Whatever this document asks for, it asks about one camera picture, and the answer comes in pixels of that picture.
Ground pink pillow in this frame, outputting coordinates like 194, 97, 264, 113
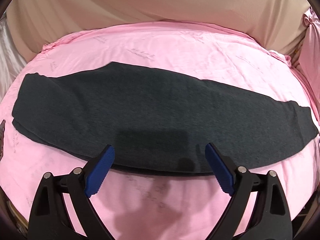
299, 8, 319, 109

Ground white satin fabric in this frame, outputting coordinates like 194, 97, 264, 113
0, 16, 26, 100

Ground pink bed sheet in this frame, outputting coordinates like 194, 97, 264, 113
1, 21, 311, 239

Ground beige curtain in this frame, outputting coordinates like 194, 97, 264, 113
6, 0, 310, 61

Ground dark grey pants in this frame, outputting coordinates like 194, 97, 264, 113
12, 62, 318, 176

